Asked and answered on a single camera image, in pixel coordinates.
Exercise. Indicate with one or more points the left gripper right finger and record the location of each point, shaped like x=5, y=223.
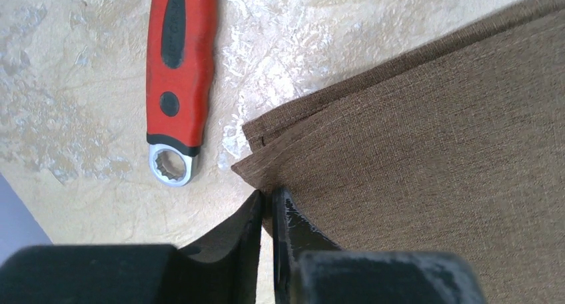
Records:
x=310, y=268

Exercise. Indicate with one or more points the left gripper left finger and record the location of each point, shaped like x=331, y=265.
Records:
x=219, y=267

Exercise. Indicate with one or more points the brown cloth napkin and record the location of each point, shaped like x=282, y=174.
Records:
x=455, y=146

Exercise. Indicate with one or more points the red handled adjustable wrench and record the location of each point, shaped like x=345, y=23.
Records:
x=179, y=75

